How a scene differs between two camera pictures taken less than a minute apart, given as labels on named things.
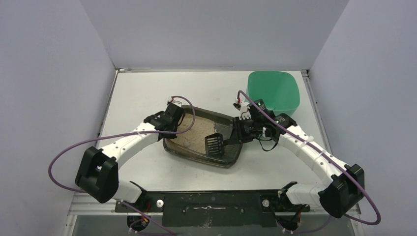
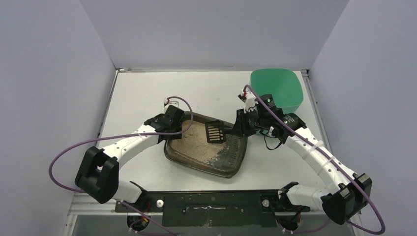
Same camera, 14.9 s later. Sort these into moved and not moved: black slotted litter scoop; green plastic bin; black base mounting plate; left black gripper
Moved: black slotted litter scoop
Not moved: black base mounting plate; left black gripper; green plastic bin
